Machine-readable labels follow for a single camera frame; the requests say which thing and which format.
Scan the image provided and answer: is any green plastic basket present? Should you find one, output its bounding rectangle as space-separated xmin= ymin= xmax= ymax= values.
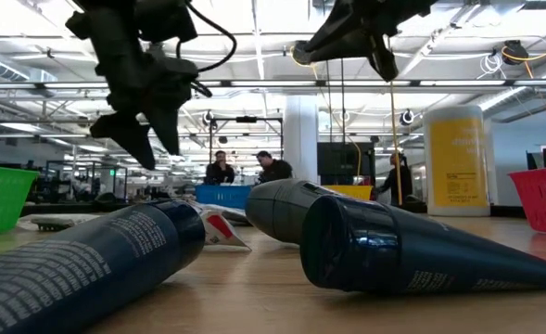
xmin=0 ymin=164 xmax=40 ymax=236

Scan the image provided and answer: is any black frame rig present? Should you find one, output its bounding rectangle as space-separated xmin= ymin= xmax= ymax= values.
xmin=207 ymin=115 xmax=285 ymax=163

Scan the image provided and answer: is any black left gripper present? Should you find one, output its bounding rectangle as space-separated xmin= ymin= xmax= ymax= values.
xmin=66 ymin=0 xmax=199 ymax=171

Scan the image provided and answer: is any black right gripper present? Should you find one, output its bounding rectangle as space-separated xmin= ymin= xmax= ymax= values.
xmin=293 ymin=0 xmax=440 ymax=83

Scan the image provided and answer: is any small white toothpaste tube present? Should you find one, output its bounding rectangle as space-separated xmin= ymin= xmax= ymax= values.
xmin=197 ymin=208 xmax=253 ymax=252

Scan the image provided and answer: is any red plastic basket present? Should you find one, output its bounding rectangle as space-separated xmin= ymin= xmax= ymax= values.
xmin=507 ymin=164 xmax=546 ymax=237

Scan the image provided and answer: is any blue plastic basket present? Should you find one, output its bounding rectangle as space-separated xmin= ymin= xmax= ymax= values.
xmin=194 ymin=184 xmax=255 ymax=211

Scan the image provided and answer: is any dark blue squeeze tube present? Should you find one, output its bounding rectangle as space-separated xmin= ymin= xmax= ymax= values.
xmin=0 ymin=199 xmax=207 ymax=334
xmin=298 ymin=194 xmax=546 ymax=294

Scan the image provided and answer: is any black screen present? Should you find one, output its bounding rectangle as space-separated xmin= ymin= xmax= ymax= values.
xmin=317 ymin=142 xmax=376 ymax=186

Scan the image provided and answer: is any person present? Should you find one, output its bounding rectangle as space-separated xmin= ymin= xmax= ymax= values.
xmin=206 ymin=150 xmax=236 ymax=186
xmin=377 ymin=152 xmax=413 ymax=208
xmin=253 ymin=150 xmax=295 ymax=185

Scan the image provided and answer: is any wipes canister with yellow label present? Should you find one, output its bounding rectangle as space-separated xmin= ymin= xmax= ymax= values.
xmin=423 ymin=104 xmax=492 ymax=218

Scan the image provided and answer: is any yellow hanging cable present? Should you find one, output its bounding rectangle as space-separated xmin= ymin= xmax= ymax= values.
xmin=389 ymin=81 xmax=403 ymax=208

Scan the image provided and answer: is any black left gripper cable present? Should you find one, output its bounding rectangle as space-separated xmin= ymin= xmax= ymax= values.
xmin=174 ymin=0 xmax=238 ymax=99

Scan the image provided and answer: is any white column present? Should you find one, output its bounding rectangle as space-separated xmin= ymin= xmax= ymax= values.
xmin=284 ymin=95 xmax=320 ymax=185

